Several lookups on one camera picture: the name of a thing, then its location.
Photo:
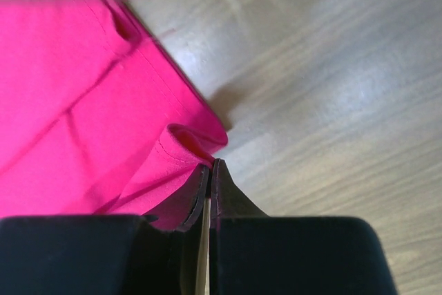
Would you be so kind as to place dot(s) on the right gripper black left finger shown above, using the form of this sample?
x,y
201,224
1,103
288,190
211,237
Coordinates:
x,y
161,252

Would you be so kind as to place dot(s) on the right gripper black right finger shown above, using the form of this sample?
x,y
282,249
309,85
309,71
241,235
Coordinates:
x,y
253,253

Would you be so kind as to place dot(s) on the pink red t shirt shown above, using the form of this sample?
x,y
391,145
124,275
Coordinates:
x,y
95,117

